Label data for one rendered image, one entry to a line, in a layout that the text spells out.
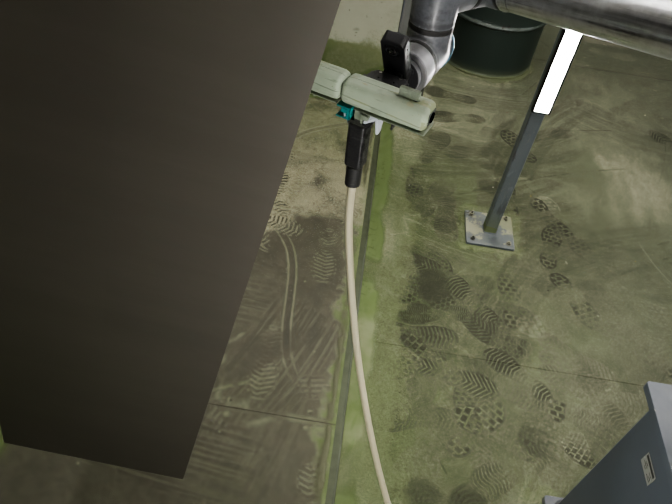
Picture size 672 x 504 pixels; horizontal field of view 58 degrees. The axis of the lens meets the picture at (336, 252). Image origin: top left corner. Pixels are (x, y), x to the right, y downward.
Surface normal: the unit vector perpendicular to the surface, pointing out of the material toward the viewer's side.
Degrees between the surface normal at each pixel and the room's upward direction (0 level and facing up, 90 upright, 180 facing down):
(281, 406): 0
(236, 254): 90
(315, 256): 0
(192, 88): 90
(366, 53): 90
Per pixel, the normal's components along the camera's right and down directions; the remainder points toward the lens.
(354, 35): -0.12, 0.71
